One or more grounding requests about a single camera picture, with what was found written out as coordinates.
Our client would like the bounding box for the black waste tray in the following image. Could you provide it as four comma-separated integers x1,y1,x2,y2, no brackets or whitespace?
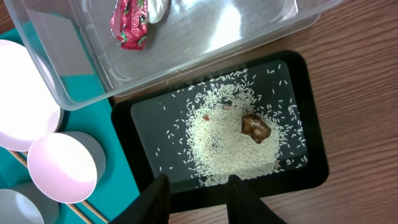
111,50,329,213

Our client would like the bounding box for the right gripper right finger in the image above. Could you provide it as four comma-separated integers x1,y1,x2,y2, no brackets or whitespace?
226,175,287,224

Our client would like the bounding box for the wooden chopstick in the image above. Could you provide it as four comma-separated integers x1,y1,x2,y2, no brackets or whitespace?
7,149,93,224
18,152,109,223

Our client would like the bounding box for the left wooden chopstick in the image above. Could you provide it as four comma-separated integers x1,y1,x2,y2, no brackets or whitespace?
7,149,93,224

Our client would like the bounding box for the large white plate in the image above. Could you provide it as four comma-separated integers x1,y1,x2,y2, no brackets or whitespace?
1,40,64,152

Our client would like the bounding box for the red snack wrapper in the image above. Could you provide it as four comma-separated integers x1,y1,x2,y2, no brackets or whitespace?
109,0,148,50

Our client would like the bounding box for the brown food chunk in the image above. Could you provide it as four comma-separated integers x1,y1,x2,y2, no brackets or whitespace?
241,114,272,144

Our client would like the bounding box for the pink small bowl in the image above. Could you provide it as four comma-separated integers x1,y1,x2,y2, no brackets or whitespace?
27,131,106,203

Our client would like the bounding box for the teal plastic tray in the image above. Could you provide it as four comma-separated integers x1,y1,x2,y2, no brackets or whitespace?
1,29,139,223

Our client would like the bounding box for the grey bowl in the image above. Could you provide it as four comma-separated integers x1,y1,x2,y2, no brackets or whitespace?
1,182,60,224

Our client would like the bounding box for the clear plastic bin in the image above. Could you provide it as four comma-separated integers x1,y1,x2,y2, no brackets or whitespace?
5,0,338,111

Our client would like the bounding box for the pile of rice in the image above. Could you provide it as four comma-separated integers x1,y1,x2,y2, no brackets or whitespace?
166,70,292,187

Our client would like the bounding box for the right wooden chopstick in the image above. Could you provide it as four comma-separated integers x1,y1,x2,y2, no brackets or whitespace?
18,152,109,223

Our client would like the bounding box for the white tissue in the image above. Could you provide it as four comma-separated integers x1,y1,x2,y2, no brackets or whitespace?
148,0,169,24

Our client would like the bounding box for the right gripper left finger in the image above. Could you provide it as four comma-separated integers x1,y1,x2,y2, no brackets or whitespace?
109,174,170,224

